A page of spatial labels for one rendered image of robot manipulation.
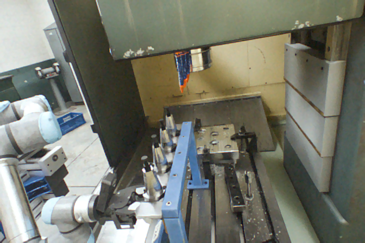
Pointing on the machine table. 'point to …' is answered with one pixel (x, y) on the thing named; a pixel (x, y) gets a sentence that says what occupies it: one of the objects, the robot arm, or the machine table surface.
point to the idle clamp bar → (233, 183)
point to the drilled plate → (218, 153)
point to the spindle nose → (199, 59)
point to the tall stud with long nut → (248, 183)
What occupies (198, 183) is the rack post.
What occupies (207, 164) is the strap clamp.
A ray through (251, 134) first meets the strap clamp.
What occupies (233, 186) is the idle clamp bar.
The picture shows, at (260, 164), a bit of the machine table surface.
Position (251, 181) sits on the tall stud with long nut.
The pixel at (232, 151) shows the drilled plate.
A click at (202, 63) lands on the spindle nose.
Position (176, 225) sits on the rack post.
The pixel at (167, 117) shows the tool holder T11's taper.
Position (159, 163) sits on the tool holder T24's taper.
